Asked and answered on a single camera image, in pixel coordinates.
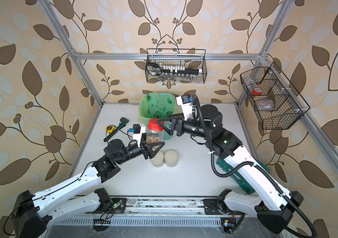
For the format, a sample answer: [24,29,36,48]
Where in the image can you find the clear peanut jar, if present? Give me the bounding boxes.
[144,128,164,144]

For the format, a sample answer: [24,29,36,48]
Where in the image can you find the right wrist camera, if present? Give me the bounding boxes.
[176,94,193,121]

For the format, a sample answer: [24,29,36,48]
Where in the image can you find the black wire basket back wall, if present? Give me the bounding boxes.
[145,48,208,85]

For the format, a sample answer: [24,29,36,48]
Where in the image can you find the black wire basket right wall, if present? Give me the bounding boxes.
[240,62,310,130]

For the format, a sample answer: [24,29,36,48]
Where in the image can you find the red jar lid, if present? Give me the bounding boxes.
[148,119,164,132]

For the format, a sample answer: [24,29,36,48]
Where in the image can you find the black wire basket wall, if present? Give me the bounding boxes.
[240,62,310,130]
[145,48,208,85]

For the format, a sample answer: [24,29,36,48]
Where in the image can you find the red object in basket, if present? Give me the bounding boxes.
[251,87,263,96]

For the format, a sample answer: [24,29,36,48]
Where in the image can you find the green bin with bag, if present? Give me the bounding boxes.
[138,93,179,140]

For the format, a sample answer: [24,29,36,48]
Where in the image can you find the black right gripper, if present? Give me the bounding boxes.
[159,111,214,141]

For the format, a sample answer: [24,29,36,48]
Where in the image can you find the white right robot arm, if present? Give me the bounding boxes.
[156,95,318,238]

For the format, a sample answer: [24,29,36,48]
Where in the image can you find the black socket set rail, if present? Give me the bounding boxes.
[145,62,203,76]

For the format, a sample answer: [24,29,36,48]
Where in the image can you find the beige lid jar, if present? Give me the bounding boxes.
[164,150,179,167]
[150,151,165,168]

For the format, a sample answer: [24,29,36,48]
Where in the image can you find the yellow tape measure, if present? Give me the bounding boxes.
[106,125,116,134]

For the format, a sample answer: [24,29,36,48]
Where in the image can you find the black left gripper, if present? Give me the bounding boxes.
[113,132,162,167]

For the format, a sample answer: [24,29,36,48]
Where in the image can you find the beige lid jar left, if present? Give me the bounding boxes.
[150,151,165,168]

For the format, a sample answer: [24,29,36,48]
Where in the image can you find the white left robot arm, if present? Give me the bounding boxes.
[9,139,165,238]

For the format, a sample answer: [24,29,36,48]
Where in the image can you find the beige lid jar right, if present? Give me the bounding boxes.
[164,150,179,167]

